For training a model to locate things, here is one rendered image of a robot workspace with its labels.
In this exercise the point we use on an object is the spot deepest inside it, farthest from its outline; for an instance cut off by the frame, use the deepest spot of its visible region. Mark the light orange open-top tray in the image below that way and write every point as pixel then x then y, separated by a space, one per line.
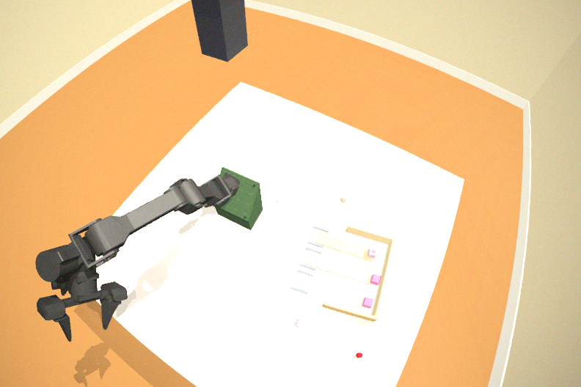
pixel 360 279

